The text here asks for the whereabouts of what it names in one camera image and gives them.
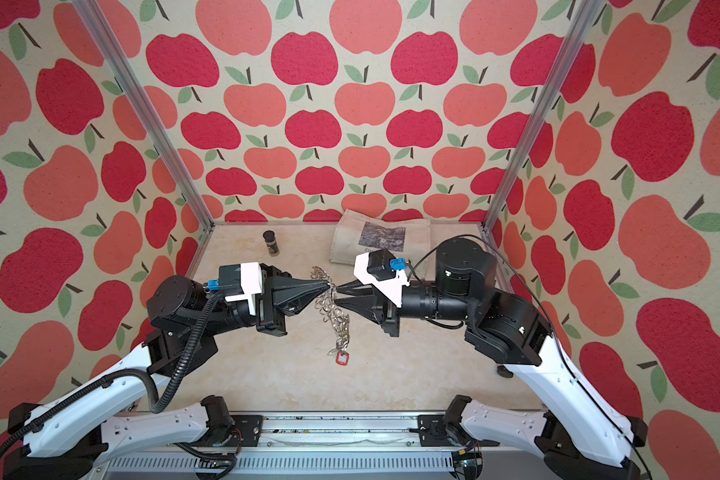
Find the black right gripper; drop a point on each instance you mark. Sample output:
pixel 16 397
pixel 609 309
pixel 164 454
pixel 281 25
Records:
pixel 373 305

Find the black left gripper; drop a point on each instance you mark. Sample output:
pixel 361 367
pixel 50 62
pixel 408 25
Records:
pixel 279 299

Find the metal disc with key rings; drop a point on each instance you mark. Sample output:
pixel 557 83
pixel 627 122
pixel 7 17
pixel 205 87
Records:
pixel 331 313

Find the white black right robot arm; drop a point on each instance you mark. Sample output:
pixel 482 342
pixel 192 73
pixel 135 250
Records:
pixel 579 436

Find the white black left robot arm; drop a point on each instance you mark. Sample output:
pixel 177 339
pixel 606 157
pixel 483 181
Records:
pixel 125 409

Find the small dark spice jar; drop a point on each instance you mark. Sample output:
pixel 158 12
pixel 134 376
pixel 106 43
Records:
pixel 270 240

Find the cream Monet canvas bag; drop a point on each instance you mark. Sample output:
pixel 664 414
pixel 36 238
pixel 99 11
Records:
pixel 356 233

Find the red white key tag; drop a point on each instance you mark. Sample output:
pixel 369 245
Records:
pixel 342 358

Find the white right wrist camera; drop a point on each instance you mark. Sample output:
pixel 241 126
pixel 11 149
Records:
pixel 382 270

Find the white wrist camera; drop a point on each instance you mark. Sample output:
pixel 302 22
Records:
pixel 382 270
pixel 239 282

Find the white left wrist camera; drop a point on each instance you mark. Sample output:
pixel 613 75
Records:
pixel 239 282

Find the front aluminium rail base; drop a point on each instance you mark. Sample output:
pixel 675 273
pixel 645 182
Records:
pixel 335 445

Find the grey cylinder near right wall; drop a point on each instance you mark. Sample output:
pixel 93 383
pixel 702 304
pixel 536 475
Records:
pixel 504 372

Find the left rear aluminium frame post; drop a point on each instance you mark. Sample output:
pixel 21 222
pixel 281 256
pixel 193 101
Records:
pixel 106 40

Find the aluminium frame post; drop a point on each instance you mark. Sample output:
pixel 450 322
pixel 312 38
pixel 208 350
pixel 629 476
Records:
pixel 550 92
pixel 106 40

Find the right rear aluminium frame post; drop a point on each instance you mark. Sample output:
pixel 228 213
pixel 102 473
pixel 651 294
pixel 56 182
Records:
pixel 550 92

